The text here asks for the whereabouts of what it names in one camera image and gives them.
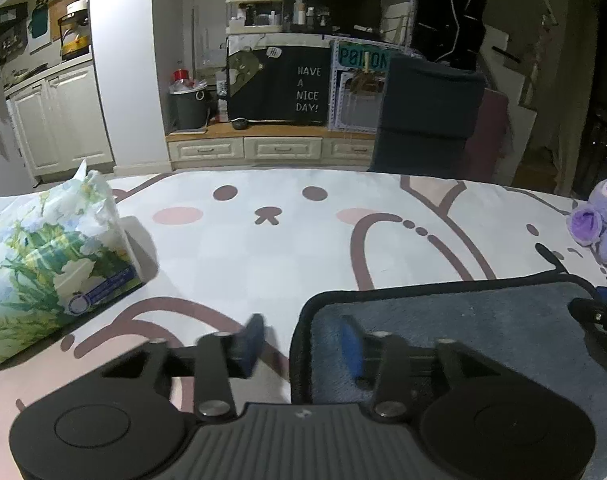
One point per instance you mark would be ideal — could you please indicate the purple plush toy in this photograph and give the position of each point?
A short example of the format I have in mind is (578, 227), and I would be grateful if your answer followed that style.
(606, 230)

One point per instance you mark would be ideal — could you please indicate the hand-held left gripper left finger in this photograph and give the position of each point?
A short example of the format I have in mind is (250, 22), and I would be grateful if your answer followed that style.
(254, 342)

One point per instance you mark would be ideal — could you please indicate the cartoon bear printed bed sheet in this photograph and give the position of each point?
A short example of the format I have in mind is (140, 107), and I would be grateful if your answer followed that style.
(283, 260)

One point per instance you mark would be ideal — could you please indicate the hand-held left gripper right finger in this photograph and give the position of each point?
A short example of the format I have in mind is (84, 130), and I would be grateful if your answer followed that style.
(351, 346)

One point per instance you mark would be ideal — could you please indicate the black lettered cloth cover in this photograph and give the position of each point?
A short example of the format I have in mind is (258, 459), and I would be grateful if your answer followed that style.
(283, 85)

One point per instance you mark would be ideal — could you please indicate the black hanging garment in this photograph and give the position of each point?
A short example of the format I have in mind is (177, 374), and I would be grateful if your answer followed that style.
(448, 15)

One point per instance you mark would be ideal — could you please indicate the grey towel with black edge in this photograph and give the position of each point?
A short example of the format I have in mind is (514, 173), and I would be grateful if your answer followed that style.
(488, 312)

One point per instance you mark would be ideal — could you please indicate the grey trash bin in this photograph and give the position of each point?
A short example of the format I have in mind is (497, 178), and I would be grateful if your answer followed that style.
(188, 107)

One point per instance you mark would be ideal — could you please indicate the blue framed sign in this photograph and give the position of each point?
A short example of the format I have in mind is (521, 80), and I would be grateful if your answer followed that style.
(356, 85)

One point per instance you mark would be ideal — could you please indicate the cream storage rack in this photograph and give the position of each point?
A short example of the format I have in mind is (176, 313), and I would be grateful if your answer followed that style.
(256, 12)

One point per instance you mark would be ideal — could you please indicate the cream drawer cabinet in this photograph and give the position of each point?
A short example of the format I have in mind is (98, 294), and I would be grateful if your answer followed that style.
(263, 147)

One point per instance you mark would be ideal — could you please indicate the dark chair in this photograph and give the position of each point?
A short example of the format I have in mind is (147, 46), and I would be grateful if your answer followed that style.
(426, 110)

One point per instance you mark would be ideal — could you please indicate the pink board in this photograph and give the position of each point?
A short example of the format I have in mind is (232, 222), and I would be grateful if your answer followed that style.
(488, 132)

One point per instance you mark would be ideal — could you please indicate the floral tissue pack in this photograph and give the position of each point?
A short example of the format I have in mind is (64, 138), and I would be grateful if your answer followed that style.
(43, 255)

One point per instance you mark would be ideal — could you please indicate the yellow kitchen appliance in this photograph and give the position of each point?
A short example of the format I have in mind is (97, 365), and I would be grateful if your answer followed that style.
(74, 35)

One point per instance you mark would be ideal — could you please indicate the white kitchen cabinet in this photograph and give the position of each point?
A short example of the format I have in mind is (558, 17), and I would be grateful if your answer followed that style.
(63, 115)

